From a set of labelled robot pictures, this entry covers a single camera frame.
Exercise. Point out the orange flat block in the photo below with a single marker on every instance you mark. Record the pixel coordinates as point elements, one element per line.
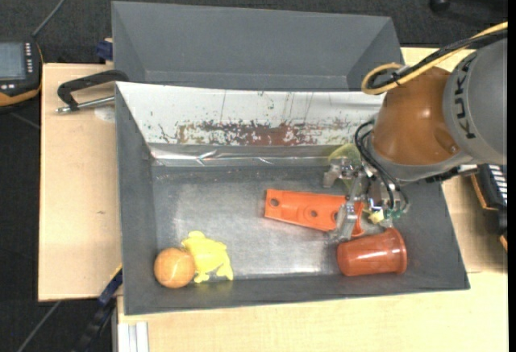
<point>302,209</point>

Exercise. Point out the red-orange plastic cup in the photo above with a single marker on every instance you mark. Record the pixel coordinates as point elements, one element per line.
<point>371,255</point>

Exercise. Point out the clear yellow-green plastic piece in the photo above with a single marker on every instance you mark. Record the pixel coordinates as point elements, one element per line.
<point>342,151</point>

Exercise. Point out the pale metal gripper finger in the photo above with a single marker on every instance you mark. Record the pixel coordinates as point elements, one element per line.
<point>336,173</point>
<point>347,215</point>

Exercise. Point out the pale wood board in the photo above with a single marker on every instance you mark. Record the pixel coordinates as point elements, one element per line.
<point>76,181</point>

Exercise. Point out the yellow soft toy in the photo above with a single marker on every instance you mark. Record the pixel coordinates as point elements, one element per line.
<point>207,255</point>

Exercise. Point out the grey metal bin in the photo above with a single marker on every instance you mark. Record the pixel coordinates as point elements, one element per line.
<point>242,213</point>

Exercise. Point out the orange ball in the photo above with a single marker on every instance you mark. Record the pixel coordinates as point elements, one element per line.
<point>173,267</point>

